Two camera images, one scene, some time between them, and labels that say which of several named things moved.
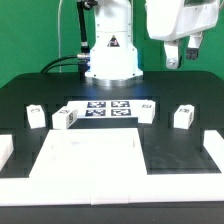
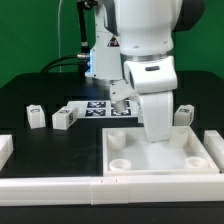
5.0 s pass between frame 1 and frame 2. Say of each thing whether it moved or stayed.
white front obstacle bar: stayed
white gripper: moved
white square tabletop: moved
